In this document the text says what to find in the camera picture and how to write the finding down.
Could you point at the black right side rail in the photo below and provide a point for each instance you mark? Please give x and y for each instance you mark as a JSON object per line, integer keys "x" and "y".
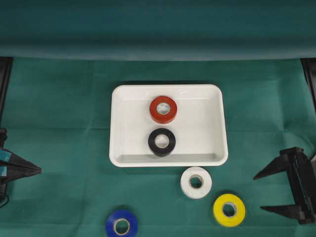
{"x": 309, "y": 68}

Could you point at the blue tape roll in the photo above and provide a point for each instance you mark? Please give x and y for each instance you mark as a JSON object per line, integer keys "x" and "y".
{"x": 121, "y": 215}

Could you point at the black rail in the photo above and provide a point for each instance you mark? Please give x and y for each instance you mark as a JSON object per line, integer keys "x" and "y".
{"x": 5, "y": 69}
{"x": 309, "y": 68}

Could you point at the yellow tape roll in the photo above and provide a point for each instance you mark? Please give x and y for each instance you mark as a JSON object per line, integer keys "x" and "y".
{"x": 237, "y": 205}

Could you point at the white plastic tray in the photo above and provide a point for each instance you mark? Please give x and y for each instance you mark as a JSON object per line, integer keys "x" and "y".
{"x": 199, "y": 126}

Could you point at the white tape roll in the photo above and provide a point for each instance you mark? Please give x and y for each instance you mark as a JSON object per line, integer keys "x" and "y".
{"x": 188, "y": 189}

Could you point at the black left side rail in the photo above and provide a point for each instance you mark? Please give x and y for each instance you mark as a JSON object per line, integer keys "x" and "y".
{"x": 5, "y": 69}

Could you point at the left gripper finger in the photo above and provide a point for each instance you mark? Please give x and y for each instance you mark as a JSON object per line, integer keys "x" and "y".
{"x": 7, "y": 175}
{"x": 8, "y": 158}

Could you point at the black tape roll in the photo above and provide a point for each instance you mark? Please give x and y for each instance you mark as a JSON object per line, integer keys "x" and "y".
{"x": 161, "y": 142}

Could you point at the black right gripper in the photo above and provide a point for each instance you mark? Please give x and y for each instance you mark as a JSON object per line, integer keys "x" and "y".
{"x": 302, "y": 179}

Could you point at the red tape roll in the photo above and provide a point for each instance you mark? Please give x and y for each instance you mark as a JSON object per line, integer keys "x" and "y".
{"x": 163, "y": 109}

